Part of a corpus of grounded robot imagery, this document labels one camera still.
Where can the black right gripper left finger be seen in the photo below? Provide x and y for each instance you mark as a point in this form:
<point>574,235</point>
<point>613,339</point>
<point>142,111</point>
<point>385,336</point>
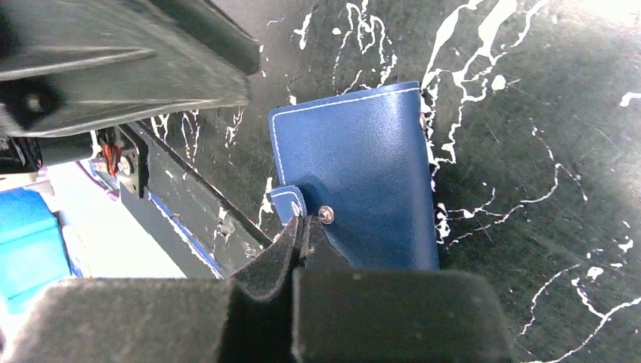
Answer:
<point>243,318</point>

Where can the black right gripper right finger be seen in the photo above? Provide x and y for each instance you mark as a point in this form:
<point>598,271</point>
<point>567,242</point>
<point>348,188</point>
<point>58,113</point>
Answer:
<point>343,314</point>

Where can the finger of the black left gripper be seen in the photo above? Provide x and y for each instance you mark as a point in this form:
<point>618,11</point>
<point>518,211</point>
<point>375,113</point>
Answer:
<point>69,67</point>
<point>208,24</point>

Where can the blue leather card holder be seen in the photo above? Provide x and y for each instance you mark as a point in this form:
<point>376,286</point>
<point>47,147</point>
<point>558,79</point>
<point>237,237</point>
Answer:
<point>359,163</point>

